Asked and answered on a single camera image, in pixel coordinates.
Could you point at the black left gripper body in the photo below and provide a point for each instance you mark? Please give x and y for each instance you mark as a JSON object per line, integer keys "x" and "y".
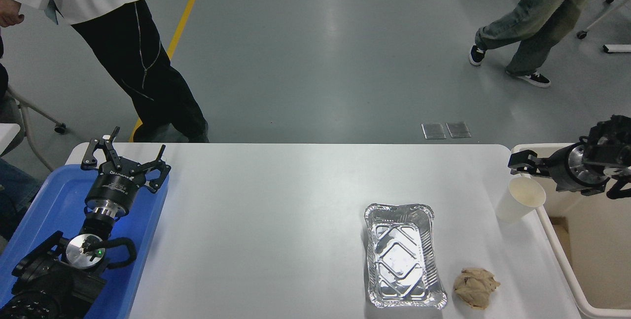
{"x": 116, "y": 188}

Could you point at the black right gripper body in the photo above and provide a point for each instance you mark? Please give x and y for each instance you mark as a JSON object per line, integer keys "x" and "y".
{"x": 559, "y": 171}

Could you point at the white paper cup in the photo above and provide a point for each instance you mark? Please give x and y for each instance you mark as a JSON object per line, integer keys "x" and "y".
{"x": 517, "y": 203}

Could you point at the person's hand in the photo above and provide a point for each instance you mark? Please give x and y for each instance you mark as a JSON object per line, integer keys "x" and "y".
{"x": 9, "y": 13}

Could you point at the grey metal chair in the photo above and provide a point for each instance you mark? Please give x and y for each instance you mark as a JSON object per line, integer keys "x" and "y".
{"x": 60, "y": 128}

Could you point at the blue plastic tray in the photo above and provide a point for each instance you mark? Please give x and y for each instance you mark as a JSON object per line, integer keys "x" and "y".
{"x": 49, "y": 200}

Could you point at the metal floor plate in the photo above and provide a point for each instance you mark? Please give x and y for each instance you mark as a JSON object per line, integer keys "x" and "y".
{"x": 458, "y": 129}
{"x": 434, "y": 130}

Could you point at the person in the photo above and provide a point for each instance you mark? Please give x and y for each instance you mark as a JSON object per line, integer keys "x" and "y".
{"x": 138, "y": 62}
{"x": 542, "y": 13}

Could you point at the large pale bin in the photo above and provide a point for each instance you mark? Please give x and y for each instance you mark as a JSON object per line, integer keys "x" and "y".
{"x": 606, "y": 260}

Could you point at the white side table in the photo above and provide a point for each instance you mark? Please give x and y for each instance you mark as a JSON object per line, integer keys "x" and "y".
{"x": 7, "y": 136}

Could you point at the crumpled tan paper ball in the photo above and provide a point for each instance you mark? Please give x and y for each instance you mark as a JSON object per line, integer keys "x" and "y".
{"x": 475, "y": 287}

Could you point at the white floor bar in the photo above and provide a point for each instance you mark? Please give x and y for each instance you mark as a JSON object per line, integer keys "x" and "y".
{"x": 618, "y": 49}

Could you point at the rectangular foil tray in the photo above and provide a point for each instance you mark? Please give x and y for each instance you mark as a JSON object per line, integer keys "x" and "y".
{"x": 402, "y": 260}

